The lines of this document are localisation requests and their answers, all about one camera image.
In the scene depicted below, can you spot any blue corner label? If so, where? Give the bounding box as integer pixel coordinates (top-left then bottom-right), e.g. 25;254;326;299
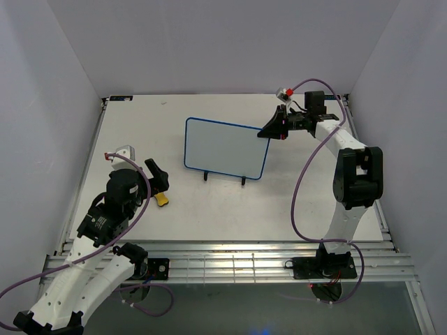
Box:
325;94;342;101
109;96;133;102

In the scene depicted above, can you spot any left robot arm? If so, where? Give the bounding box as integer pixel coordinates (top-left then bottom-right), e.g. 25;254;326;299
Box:
13;154;169;334

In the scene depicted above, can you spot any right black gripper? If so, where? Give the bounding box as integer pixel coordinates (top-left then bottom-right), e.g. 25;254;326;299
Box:
257;105;309;140

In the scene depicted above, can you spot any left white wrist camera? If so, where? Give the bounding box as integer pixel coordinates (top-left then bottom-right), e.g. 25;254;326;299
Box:
105;145;135;171

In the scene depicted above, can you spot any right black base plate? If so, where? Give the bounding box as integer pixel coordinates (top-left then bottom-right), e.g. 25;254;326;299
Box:
284;257;358;279

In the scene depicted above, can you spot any wire whiteboard stand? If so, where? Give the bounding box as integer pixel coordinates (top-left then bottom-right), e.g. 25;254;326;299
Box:
203;171;247;187

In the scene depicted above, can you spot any right blue corner label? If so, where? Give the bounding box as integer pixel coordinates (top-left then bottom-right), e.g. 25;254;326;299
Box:
325;94;342;101

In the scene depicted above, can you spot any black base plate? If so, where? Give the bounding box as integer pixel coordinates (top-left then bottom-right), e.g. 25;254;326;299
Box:
284;257;358;279
131;258;170;281

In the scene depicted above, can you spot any aluminium frame rail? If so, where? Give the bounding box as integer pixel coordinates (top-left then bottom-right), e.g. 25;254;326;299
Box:
38;230;420;285

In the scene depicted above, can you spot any left blue corner label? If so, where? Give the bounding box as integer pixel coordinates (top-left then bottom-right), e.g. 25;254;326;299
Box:
109;96;133;102

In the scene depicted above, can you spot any yellow bone-shaped eraser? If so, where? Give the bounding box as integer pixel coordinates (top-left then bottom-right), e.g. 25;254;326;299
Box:
154;192;169;207

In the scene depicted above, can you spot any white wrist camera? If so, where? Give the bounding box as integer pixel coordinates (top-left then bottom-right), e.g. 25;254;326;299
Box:
105;145;135;171
275;87;293;108

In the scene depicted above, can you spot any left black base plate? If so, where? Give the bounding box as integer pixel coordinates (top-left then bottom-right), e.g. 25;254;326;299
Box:
131;258;170;281

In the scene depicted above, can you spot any blue framed whiteboard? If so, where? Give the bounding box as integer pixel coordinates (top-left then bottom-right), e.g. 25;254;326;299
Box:
183;117;270;180

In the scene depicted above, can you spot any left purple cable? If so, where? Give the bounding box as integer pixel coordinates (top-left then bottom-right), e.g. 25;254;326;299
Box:
0;153;175;331

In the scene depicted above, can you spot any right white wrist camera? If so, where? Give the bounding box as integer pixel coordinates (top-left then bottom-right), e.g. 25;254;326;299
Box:
275;87;293;108

